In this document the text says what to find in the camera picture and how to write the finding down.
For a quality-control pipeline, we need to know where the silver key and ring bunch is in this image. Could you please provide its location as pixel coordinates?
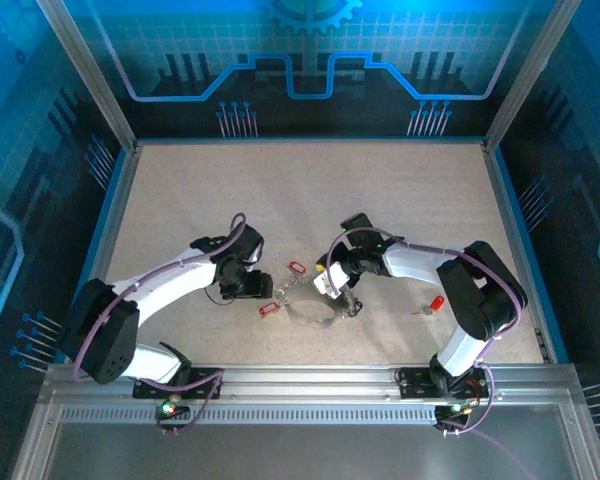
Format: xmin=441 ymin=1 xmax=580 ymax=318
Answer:
xmin=339 ymin=292 xmax=365 ymax=319
xmin=273 ymin=279 xmax=301 ymax=305

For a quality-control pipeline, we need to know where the large metal key hoop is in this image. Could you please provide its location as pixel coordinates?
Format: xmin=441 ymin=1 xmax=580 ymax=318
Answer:
xmin=283 ymin=282 xmax=342 ymax=331

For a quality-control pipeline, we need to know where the silver key with red tag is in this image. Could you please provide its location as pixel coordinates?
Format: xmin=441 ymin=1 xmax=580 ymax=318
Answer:
xmin=411 ymin=294 xmax=446 ymax=317

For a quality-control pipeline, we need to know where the black connector with LEDs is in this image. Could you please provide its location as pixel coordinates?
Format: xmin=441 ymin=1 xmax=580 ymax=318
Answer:
xmin=434 ymin=402 xmax=474 ymax=419
xmin=154 ymin=397 xmax=191 ymax=419

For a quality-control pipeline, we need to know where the blue table edge strip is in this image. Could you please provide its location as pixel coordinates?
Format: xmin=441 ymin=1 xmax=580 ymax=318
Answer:
xmin=53 ymin=147 xmax=129 ymax=364
xmin=494 ymin=147 xmax=570 ymax=364

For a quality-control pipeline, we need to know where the grey metal panel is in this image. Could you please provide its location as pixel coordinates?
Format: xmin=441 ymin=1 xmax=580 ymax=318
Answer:
xmin=44 ymin=422 xmax=581 ymax=480

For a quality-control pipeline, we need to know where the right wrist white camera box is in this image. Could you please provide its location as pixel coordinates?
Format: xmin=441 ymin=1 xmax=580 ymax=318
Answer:
xmin=312 ymin=259 xmax=354 ymax=300

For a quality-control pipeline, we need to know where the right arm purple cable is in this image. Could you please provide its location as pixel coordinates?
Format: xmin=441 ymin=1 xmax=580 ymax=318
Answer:
xmin=327 ymin=227 xmax=527 ymax=437

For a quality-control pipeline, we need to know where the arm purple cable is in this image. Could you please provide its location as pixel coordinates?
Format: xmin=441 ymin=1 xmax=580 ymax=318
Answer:
xmin=71 ymin=213 xmax=225 ymax=437
xmin=327 ymin=227 xmax=527 ymax=437

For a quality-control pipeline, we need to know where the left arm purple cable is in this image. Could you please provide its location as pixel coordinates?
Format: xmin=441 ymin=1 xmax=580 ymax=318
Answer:
xmin=71 ymin=213 xmax=225 ymax=437

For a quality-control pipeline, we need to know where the aluminium frame rail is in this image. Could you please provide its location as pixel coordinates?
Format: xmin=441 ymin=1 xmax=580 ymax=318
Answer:
xmin=39 ymin=362 xmax=581 ymax=404

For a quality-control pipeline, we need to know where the aluminium table side rail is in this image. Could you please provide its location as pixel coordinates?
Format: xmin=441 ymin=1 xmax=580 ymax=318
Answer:
xmin=62 ymin=144 xmax=142 ymax=364
xmin=481 ymin=143 xmax=556 ymax=364

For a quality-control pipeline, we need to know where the slotted metal cable duct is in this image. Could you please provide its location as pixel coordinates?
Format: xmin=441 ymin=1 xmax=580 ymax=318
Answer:
xmin=59 ymin=405 xmax=439 ymax=426

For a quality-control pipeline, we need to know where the aluminium frame post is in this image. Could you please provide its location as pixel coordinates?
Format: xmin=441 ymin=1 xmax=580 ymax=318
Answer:
xmin=482 ymin=0 xmax=584 ymax=151
xmin=35 ymin=0 xmax=140 ymax=151

